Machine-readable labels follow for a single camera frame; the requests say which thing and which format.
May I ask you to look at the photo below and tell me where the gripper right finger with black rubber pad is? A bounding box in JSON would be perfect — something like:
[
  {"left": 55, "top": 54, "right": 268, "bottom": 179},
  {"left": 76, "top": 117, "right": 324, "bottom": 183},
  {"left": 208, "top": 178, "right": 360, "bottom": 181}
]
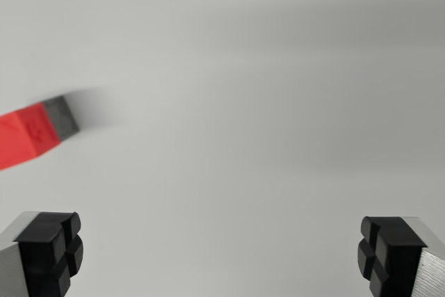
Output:
[{"left": 357, "top": 216, "right": 445, "bottom": 297}]

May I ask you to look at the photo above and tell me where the gripper left finger with black rubber pad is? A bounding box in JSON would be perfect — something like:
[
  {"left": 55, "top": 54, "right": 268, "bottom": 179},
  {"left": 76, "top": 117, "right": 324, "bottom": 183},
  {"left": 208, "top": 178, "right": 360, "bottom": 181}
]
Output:
[{"left": 0, "top": 211, "right": 85, "bottom": 297}]

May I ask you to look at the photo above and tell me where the grey cube with sun relief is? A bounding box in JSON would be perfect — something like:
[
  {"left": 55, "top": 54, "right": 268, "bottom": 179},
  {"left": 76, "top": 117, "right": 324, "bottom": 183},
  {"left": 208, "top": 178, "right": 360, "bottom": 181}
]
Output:
[{"left": 42, "top": 95, "right": 81, "bottom": 143}]

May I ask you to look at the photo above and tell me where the red cube with studs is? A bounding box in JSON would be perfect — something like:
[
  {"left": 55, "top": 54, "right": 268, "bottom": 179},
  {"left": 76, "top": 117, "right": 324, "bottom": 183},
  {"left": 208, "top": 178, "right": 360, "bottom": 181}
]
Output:
[{"left": 0, "top": 102, "right": 64, "bottom": 172}]

